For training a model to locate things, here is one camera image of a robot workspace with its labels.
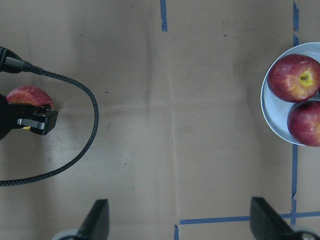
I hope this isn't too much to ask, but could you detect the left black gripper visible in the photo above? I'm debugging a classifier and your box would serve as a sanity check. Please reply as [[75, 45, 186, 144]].
[[0, 94, 59, 140]]

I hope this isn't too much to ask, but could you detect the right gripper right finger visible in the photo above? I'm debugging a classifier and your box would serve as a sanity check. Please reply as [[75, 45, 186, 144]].
[[249, 196, 320, 240]]

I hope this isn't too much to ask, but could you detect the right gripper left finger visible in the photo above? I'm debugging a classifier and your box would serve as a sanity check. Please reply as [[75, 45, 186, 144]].
[[52, 198, 110, 240]]

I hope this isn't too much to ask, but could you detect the dark red apple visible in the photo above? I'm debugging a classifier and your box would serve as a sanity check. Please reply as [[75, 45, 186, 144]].
[[287, 100, 320, 147]]

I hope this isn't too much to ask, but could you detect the white round plate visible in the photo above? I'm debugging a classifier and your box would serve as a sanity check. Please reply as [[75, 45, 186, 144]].
[[260, 42, 320, 146]]

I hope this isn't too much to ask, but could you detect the red apple yellow top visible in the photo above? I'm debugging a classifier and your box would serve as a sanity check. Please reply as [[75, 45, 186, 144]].
[[267, 54, 320, 103]]

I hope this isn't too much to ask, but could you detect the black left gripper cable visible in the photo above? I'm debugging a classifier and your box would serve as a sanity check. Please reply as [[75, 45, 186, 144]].
[[0, 46, 100, 188]]

